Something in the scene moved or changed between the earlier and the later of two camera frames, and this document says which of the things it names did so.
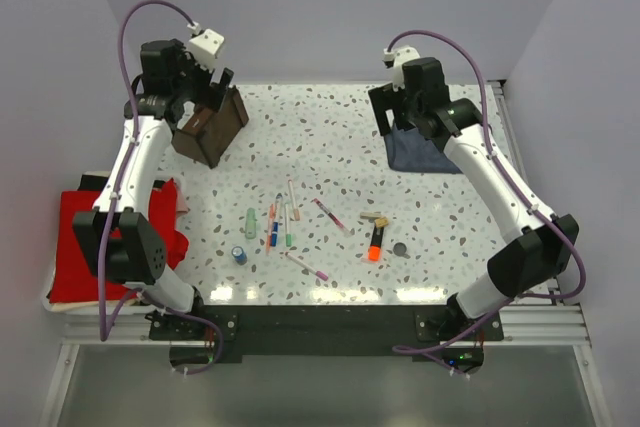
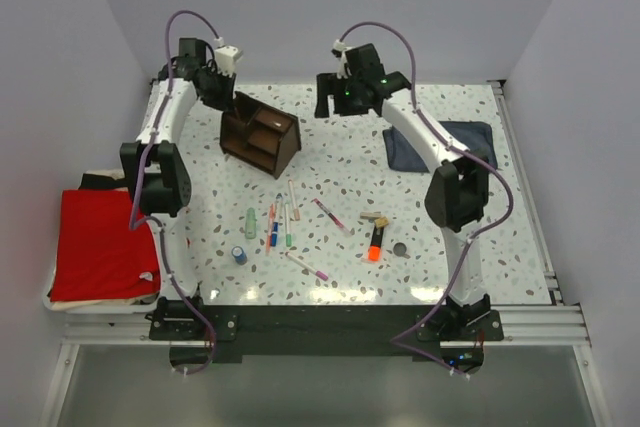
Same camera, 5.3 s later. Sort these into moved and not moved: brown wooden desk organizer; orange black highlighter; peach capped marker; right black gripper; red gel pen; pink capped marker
Moved: brown wooden desk organizer; right black gripper
Not moved: red gel pen; orange black highlighter; peach capped marker; pink capped marker
